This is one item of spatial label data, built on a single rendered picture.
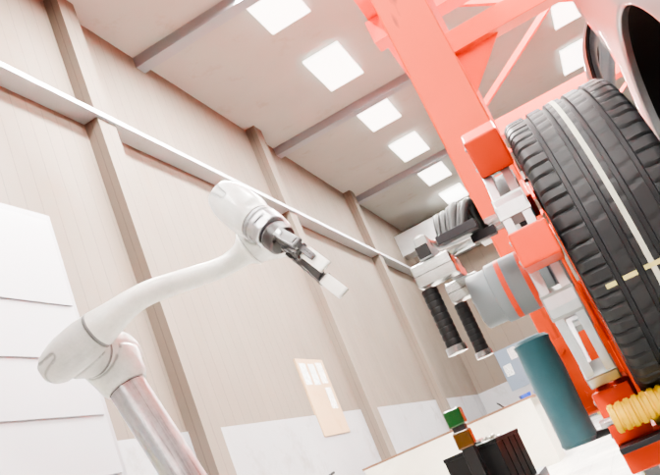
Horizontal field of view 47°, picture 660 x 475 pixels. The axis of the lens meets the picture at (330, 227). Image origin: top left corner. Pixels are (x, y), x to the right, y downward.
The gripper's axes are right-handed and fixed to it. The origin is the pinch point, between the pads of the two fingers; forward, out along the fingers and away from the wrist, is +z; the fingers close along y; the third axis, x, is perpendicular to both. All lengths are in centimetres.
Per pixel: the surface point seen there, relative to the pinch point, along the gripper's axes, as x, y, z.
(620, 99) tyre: 58, 20, 33
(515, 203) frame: 31.4, 13.5, 27.7
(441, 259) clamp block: 16.7, 3.0, 18.6
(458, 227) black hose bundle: 23.3, 7.3, 18.7
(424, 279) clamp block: 11.5, 1.6, 17.9
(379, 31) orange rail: 196, -234, -242
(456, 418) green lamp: -4.2, -25.2, 33.5
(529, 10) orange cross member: 224, -189, -133
